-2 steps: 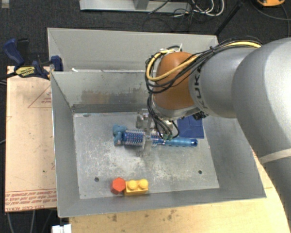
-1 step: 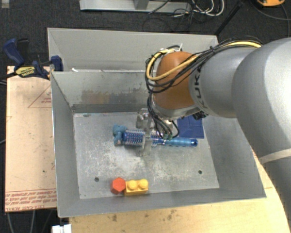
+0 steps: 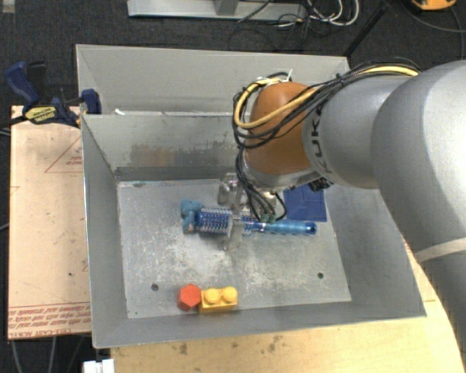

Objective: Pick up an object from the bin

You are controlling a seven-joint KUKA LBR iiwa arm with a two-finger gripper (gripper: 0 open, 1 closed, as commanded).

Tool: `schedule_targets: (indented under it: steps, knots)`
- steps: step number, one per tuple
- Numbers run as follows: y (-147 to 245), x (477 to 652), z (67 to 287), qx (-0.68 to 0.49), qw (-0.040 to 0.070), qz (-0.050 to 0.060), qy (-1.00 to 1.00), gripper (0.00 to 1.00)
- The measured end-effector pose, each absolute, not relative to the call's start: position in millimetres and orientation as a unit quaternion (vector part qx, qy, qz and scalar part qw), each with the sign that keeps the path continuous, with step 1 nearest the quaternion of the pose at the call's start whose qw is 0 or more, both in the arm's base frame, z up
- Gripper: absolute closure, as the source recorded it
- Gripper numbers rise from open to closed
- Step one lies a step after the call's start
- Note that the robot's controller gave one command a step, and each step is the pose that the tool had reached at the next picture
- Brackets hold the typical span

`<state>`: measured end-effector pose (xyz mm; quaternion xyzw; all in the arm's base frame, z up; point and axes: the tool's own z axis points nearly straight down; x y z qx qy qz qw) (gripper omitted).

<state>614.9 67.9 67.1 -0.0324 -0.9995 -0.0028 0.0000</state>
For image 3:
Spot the blue hairbrush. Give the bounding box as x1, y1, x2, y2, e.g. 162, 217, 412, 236
195, 206, 318, 241

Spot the orange-red hexagonal block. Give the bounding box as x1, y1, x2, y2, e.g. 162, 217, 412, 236
176, 284, 201, 312

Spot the black cylinder on white bracket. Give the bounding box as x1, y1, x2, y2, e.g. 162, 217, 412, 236
308, 177, 332, 193

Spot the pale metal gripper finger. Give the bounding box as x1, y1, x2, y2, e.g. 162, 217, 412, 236
217, 173, 242, 207
221, 216, 245, 253

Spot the brown cardboard board, red print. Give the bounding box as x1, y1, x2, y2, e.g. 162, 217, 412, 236
7, 105, 92, 342

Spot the teal toy figure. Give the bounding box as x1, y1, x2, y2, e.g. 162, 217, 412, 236
179, 199, 203, 235

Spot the dark blue box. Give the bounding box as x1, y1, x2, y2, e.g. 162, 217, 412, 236
282, 184, 329, 224

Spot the grey metal bin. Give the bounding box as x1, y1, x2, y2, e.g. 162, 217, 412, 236
75, 44, 427, 350

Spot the yellow toy brick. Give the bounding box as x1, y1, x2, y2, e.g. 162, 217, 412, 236
197, 286, 239, 315

